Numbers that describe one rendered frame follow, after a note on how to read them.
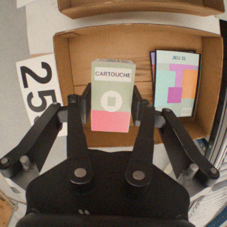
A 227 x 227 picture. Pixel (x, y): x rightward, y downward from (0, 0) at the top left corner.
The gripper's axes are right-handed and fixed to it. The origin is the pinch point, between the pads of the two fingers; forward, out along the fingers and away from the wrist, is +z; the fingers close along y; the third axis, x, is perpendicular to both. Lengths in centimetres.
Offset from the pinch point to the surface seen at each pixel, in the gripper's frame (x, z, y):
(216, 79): 3.1, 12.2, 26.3
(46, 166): -127, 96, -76
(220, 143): -26, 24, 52
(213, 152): -35, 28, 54
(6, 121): -66, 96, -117
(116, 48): 6.4, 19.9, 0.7
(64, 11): 14.5, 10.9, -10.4
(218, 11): 20.4, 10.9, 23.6
